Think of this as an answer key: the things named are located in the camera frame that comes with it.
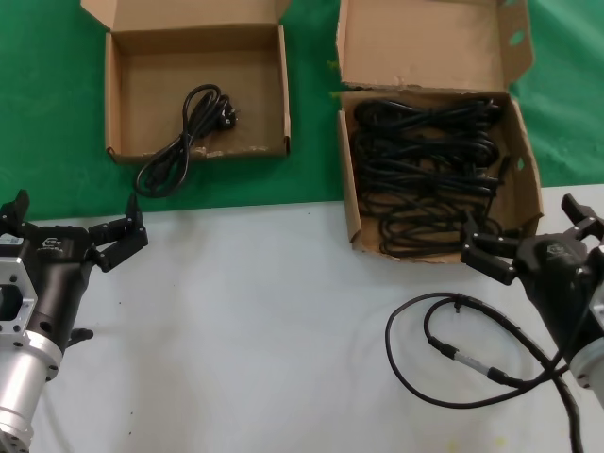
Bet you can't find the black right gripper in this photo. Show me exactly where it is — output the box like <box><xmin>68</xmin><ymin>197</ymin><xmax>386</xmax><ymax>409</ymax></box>
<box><xmin>460</xmin><ymin>193</ymin><xmax>604</xmax><ymax>364</ymax></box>

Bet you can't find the black right arm robot cable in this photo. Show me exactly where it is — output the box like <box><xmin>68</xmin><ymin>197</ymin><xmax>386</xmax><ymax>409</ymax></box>
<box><xmin>385</xmin><ymin>292</ymin><xmax>587</xmax><ymax>453</ymax></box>

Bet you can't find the black coiled power cord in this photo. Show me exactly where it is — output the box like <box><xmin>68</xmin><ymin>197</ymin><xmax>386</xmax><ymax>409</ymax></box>
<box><xmin>358</xmin><ymin>156</ymin><xmax>512</xmax><ymax>195</ymax></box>
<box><xmin>353</xmin><ymin>126</ymin><xmax>501</xmax><ymax>165</ymax></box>
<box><xmin>362</xmin><ymin>188</ymin><xmax>497</xmax><ymax>223</ymax></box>
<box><xmin>377</xmin><ymin>214</ymin><xmax>525</xmax><ymax>260</ymax></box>
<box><xmin>353</xmin><ymin>96</ymin><xmax>502</xmax><ymax>129</ymax></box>

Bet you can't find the black power cord with plug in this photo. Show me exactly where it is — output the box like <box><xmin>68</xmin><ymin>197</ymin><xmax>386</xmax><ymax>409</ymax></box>
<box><xmin>135</xmin><ymin>83</ymin><xmax>240</xmax><ymax>200</ymax></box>

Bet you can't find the large torn cardboard box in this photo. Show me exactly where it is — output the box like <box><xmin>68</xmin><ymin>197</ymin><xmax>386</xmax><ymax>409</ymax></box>
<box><xmin>335</xmin><ymin>0</ymin><xmax>545</xmax><ymax>265</ymax></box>

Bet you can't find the green cloth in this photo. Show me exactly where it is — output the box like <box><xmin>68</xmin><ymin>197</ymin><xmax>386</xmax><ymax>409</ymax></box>
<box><xmin>0</xmin><ymin>0</ymin><xmax>604</xmax><ymax>223</ymax></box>

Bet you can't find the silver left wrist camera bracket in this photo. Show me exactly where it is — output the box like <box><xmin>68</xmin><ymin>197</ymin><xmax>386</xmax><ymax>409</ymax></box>
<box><xmin>0</xmin><ymin>243</ymin><xmax>39</xmax><ymax>351</ymax></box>

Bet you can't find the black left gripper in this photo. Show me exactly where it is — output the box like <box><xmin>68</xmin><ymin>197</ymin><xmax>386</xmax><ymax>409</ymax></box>
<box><xmin>0</xmin><ymin>190</ymin><xmax>150</xmax><ymax>353</ymax></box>

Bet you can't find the small open cardboard box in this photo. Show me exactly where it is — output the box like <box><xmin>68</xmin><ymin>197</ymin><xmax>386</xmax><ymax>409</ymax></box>
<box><xmin>79</xmin><ymin>0</ymin><xmax>294</xmax><ymax>165</ymax></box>

